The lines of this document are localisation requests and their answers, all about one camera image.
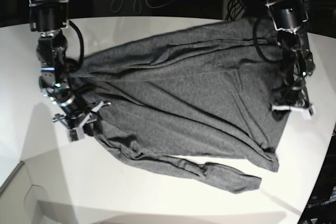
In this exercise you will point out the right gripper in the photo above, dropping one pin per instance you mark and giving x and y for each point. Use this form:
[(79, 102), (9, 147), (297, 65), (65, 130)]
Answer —
[(75, 116)]

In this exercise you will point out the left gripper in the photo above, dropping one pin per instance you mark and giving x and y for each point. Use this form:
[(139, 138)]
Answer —
[(302, 106)]

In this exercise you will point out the grey t-shirt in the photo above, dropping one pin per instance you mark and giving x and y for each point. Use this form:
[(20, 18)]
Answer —
[(202, 91)]

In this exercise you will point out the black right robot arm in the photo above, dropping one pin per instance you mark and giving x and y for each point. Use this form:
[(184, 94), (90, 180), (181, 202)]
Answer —
[(49, 18)]

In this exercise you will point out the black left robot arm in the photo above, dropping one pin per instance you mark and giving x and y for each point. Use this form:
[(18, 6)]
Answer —
[(289, 18)]

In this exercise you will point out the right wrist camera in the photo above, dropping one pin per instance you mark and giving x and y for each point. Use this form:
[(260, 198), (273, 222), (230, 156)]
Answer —
[(76, 134)]

